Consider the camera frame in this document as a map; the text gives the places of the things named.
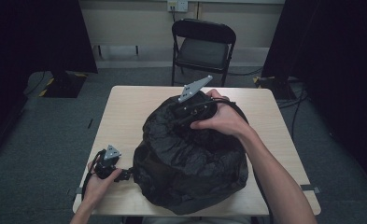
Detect person's left hand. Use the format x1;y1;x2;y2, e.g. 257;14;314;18
82;160;123;210

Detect black folding chair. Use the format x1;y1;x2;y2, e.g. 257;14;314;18
170;18;237;88

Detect person's right hand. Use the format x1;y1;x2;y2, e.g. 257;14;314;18
190;89;251;138

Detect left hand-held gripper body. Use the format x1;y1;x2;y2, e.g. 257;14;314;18
92;144;123;180

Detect black plastic garbage bag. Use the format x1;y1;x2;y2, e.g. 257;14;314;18
132;91;250;209

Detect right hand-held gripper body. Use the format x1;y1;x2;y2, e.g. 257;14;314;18
171;75;219;125

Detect left hand-held gripper black cable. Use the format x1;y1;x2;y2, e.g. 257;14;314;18
80;149;106;202

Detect white wall outlet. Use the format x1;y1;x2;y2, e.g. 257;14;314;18
166;0;189;13

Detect hand-held gripper black cable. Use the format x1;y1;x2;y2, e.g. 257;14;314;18
209;96;250;124
80;149;106;202

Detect black curtain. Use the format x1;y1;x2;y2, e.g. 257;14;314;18
261;0;367;194
0;0;99;162

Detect black floor cables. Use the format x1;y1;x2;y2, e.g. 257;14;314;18
277;81;310;141

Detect right hand-held gripper black cable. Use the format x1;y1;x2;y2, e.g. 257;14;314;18
209;96;250;124

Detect black stand base yellow tape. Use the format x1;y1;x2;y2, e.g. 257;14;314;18
38;70;89;99
252;75;299;101

